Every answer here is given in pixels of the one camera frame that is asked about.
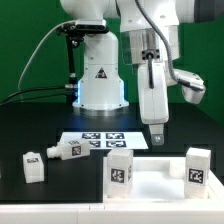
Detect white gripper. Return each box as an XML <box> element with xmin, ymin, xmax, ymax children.
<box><xmin>138</xmin><ymin>63</ymin><xmax>206</xmax><ymax>146</ymax></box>

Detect white square tabletop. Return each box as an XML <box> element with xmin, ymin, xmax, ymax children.
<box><xmin>101</xmin><ymin>156</ymin><xmax>224</xmax><ymax>203</ymax></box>

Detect white marker plate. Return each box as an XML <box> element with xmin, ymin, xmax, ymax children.
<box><xmin>59</xmin><ymin>132</ymin><xmax>148</xmax><ymax>150</ymax></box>

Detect grey braided cable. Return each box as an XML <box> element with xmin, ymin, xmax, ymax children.
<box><xmin>134</xmin><ymin>0</ymin><xmax>205</xmax><ymax>92</ymax></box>

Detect black cables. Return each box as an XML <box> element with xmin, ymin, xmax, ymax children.
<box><xmin>0</xmin><ymin>84</ymin><xmax>79</xmax><ymax>108</ymax></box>

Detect black camera on stand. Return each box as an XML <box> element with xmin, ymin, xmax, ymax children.
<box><xmin>56</xmin><ymin>19</ymin><xmax>109</xmax><ymax>87</ymax></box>

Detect white camera cable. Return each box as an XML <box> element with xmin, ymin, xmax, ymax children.
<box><xmin>17</xmin><ymin>20</ymin><xmax>76</xmax><ymax>92</ymax></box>

